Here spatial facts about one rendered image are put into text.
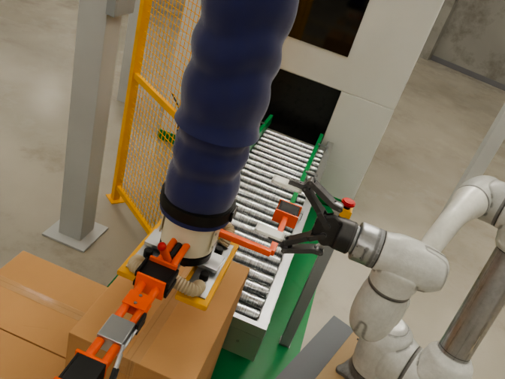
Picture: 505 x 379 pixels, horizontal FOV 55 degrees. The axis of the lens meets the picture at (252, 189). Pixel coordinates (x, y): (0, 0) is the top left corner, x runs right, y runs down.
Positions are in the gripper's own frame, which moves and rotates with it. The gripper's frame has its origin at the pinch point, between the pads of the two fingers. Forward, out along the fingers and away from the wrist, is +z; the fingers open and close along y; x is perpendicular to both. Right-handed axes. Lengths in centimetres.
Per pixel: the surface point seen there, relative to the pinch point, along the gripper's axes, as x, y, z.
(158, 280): -3.8, 31.4, 19.9
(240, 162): 21.4, 3.9, 12.9
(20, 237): 112, 158, 149
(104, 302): 10, 63, 40
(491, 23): 1153, 37, -235
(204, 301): 10.0, 45.3, 9.4
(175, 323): 14, 63, 17
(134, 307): -13.5, 33.1, 21.5
